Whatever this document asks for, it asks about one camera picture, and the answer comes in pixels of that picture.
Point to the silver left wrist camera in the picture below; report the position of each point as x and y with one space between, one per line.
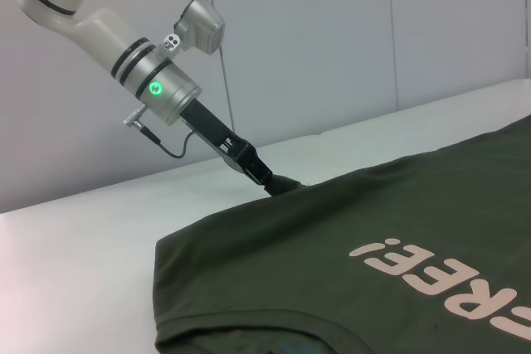
201 24

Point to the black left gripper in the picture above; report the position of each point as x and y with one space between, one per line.
207 126

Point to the dark green FREE! t-shirt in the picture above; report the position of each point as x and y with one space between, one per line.
373 225

